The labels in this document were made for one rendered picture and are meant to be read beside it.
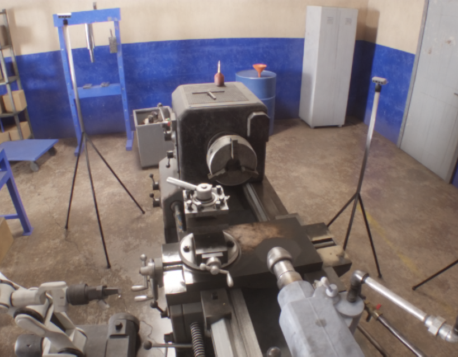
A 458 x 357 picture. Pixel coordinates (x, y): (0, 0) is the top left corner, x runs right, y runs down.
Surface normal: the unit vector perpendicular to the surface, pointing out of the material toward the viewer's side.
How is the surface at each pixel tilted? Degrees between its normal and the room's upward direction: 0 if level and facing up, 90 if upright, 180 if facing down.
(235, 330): 0
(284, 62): 90
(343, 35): 90
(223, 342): 36
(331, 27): 90
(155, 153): 90
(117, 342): 0
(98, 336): 0
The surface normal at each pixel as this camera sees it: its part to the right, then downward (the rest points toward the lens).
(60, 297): 0.17, -0.11
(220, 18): 0.21, 0.49
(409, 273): 0.00, -0.87
